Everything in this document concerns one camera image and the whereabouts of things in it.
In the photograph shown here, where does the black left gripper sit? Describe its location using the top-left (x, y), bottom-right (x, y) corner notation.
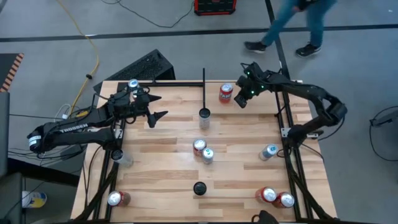
top-left (107, 89), bottom-right (169, 129)

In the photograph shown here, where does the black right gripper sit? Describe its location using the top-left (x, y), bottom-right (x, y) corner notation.
top-left (233, 61), bottom-right (270, 110)

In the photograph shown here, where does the white Celsius energy drink can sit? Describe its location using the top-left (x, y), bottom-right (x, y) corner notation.
top-left (198, 107), bottom-right (211, 131)
top-left (110, 149), bottom-right (134, 168)
top-left (193, 181), bottom-right (208, 197)

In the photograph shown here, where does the red Coca-Cola can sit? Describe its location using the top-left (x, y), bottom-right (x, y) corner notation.
top-left (192, 138), bottom-right (208, 157)
top-left (254, 186), bottom-right (278, 204)
top-left (272, 191), bottom-right (295, 209)

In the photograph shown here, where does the person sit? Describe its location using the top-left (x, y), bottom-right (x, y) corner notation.
top-left (243, 0), bottom-right (338, 58)

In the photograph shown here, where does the red black equipment case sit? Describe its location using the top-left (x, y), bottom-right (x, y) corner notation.
top-left (193, 0), bottom-right (238, 16)

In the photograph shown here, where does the black bulky object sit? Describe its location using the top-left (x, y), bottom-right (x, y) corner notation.
top-left (251, 210), bottom-right (280, 224)

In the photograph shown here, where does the white blue yellow container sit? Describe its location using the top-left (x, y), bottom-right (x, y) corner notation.
top-left (21, 190), bottom-right (48, 208)

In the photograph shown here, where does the black mat orange striped edge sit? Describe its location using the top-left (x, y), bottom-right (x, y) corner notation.
top-left (0, 52), bottom-right (25, 93)

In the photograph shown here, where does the grey cabinet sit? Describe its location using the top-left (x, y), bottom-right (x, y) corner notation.
top-left (0, 91), bottom-right (11, 180)

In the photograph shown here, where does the black aluminium table frame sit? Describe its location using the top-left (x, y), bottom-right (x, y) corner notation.
top-left (81, 80), bottom-right (336, 224)

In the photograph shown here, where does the black frame wooden shelf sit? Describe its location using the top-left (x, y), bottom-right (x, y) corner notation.
top-left (201, 67), bottom-right (285, 116)

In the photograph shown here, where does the yellow extension cable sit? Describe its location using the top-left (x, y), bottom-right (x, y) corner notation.
top-left (57, 0), bottom-right (101, 114)

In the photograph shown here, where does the white power cable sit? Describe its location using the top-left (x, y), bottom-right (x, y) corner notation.
top-left (54, 103), bottom-right (73, 121)

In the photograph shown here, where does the black looped floor cable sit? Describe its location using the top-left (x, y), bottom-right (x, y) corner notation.
top-left (369, 105), bottom-right (398, 162)

